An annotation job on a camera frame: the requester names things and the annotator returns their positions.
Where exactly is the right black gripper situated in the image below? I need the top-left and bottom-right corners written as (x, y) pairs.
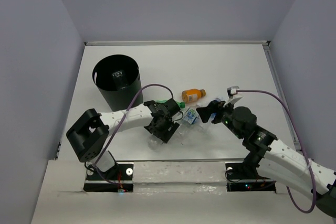
top-left (196, 98), bottom-right (243, 139)

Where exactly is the blue label water bottle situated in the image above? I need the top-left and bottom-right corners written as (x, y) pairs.
top-left (211, 97), bottom-right (225, 118)

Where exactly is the clear bottle teal label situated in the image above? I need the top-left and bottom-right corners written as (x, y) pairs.
top-left (178, 104), bottom-right (202, 137)

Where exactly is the clear pepsi bottle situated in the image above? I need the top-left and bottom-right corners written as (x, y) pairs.
top-left (148, 134), bottom-right (164, 150)

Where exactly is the orange juice bottle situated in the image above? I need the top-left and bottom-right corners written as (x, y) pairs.
top-left (181, 89), bottom-right (206, 103)

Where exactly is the green plastic bottle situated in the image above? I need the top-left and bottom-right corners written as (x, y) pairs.
top-left (155, 100), bottom-right (185, 109)

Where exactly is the clear bottle white cap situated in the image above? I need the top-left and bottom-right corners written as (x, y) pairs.
top-left (111, 70), bottom-right (129, 91)

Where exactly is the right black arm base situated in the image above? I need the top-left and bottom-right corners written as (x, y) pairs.
top-left (224, 163), bottom-right (276, 192)

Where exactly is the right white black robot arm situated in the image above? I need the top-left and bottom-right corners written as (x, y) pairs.
top-left (197, 100), bottom-right (335, 218)

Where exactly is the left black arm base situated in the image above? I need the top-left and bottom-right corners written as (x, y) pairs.
top-left (83, 162), bottom-right (134, 193)

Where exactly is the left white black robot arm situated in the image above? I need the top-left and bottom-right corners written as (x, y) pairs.
top-left (66, 99), bottom-right (182, 183)

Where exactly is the black cylindrical bin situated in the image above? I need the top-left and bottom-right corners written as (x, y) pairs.
top-left (92, 55), bottom-right (142, 111)

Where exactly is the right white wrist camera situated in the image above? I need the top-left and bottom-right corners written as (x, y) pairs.
top-left (224, 86), bottom-right (243, 106)

